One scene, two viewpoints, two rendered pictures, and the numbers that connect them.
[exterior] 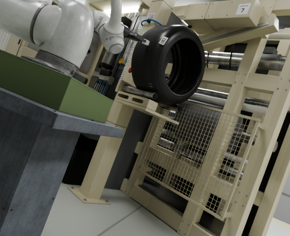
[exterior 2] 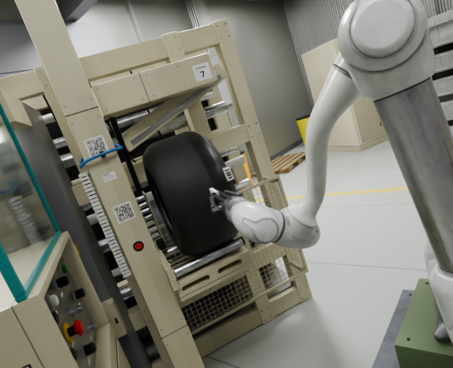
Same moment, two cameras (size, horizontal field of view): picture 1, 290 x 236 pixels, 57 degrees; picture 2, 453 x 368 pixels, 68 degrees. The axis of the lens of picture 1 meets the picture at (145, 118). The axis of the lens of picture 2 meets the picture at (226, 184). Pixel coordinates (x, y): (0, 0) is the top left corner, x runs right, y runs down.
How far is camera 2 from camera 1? 185 cm
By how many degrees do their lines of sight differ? 64
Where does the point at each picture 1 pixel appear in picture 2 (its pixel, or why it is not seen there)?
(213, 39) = (162, 121)
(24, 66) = not seen: outside the picture
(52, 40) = not seen: outside the picture
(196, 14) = (127, 98)
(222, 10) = (172, 81)
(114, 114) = (172, 317)
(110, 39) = (317, 232)
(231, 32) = (182, 101)
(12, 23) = not seen: outside the picture
